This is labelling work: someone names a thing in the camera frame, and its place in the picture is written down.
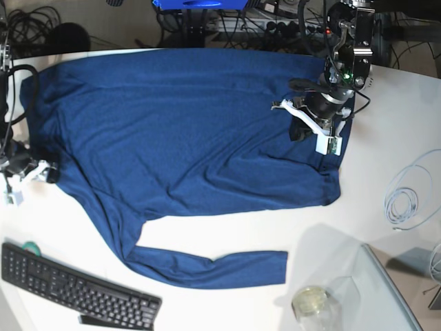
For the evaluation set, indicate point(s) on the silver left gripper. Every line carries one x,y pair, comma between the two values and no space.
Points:
348,36

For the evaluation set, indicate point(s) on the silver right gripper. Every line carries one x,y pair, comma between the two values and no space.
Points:
16,160

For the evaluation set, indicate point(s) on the dark blue t-shirt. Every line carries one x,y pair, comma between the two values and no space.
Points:
180,132

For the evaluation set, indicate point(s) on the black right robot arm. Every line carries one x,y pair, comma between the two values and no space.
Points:
6,72

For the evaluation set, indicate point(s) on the green tape roll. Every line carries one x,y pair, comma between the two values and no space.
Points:
31,247

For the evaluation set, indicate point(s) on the black round stool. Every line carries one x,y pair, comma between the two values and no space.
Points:
66,38

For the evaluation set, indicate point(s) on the black computer keyboard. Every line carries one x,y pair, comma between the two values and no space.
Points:
100,303

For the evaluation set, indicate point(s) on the blue box with hole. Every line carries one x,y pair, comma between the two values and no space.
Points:
200,4

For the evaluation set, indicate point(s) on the clear glass jar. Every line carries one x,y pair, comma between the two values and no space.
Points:
333,306

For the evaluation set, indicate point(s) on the white camera bracket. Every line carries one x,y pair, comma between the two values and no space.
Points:
327,131
12,184

